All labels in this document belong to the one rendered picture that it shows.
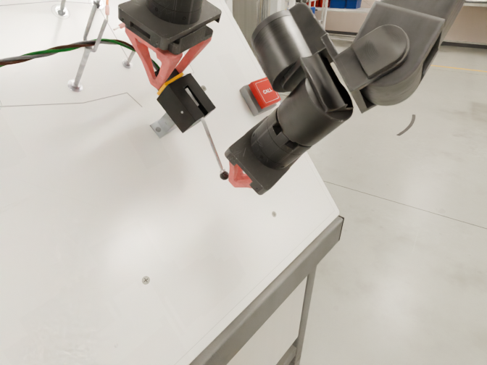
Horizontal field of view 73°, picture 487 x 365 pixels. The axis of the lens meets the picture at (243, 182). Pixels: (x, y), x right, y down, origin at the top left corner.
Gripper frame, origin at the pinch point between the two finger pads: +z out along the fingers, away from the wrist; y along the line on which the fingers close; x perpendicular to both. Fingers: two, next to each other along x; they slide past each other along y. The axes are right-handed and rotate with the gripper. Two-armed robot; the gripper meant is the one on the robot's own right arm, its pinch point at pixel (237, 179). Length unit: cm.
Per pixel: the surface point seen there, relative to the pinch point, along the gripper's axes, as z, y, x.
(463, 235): 66, -144, 113
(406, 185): 95, -180, 85
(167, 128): 2.7, 1.2, -12.2
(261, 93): 1.2, -17.8, -8.3
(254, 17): 34, -84, -40
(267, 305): 10.1, 4.9, 18.1
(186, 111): -4.7, 2.2, -10.5
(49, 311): 5.4, 26.1, -3.0
